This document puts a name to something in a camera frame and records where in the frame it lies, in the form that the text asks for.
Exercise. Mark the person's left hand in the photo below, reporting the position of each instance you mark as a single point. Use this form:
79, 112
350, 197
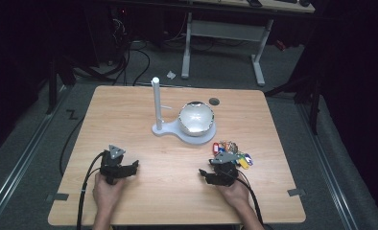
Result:
107, 195

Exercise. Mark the white-legged background desk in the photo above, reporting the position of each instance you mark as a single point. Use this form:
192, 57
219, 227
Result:
225, 30

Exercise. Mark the black tape floor mark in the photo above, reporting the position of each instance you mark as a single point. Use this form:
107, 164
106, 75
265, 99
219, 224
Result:
72, 114

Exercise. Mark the white paper scrap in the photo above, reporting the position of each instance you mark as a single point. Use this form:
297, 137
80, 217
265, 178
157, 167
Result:
171, 75

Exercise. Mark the bunch of colourful key tags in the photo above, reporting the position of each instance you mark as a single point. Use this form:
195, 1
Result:
245, 160

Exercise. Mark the dark metal stand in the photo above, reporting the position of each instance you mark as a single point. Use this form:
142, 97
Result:
52, 89
315, 105

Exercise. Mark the grey tape strip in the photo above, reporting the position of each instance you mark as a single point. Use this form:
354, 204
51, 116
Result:
58, 197
296, 192

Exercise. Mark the white stand with pole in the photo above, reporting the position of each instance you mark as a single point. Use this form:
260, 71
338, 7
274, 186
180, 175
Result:
157, 102

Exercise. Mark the metal floor rail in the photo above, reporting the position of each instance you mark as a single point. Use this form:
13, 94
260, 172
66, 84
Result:
327, 169
20, 163

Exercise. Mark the shiny metal bowl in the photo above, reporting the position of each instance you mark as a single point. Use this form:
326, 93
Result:
195, 119

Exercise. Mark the dark round table grommet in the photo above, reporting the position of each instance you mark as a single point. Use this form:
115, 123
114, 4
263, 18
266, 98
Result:
214, 101

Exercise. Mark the small red object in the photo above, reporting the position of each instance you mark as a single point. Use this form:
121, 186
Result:
280, 45

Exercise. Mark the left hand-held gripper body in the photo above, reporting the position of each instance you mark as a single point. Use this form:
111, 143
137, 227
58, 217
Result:
111, 166

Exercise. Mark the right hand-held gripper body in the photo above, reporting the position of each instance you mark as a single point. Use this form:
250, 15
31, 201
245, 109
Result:
224, 172

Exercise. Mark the person's right hand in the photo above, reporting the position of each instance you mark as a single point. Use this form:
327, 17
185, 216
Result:
235, 195

